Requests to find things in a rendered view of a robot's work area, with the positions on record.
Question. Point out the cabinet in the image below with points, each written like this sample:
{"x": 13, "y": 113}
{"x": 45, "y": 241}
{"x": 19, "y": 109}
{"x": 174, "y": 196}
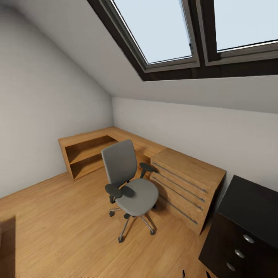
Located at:
{"x": 230, "y": 252}
{"x": 188, "y": 187}

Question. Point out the fixed window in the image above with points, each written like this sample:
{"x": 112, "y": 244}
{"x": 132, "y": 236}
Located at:
{"x": 194, "y": 39}

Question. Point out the bookcase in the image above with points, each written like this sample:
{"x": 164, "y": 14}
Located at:
{"x": 82, "y": 153}
{"x": 144, "y": 149}
{"x": 114, "y": 134}

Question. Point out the desk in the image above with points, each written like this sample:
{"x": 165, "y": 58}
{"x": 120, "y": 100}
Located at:
{"x": 253, "y": 208}

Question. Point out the swivel chair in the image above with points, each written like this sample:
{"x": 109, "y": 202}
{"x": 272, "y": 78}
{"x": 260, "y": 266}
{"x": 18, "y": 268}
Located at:
{"x": 136, "y": 197}

